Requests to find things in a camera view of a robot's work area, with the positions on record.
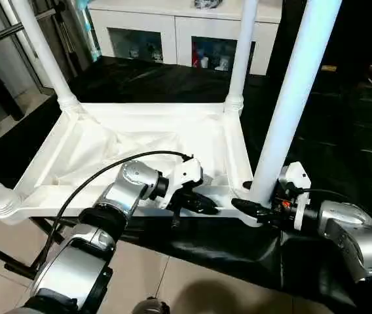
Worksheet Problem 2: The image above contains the white glass-door cabinet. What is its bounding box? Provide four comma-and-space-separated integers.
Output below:
86, 0, 284, 76

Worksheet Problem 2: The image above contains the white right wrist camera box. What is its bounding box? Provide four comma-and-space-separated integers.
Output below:
276, 162, 312, 231

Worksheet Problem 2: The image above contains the light blue plastic strip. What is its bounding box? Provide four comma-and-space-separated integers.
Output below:
76, 0, 103, 63

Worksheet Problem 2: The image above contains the black metal table frame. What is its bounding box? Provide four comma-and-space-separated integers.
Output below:
0, 219, 65, 281

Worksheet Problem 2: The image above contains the grey metal rack frame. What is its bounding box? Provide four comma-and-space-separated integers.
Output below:
0, 0, 95, 122

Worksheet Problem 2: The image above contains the black work mat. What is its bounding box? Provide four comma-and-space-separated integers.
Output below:
0, 56, 372, 314

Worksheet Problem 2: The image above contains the white plastic table top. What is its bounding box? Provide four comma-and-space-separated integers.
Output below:
0, 99, 265, 227

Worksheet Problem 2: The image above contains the grey crumpled bundle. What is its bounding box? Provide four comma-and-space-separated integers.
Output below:
194, 0, 224, 9

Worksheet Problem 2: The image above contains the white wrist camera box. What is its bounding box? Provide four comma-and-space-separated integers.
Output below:
276, 162, 312, 231
160, 156, 204, 210

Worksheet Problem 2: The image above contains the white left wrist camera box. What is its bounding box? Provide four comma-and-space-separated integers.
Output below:
160, 156, 204, 210

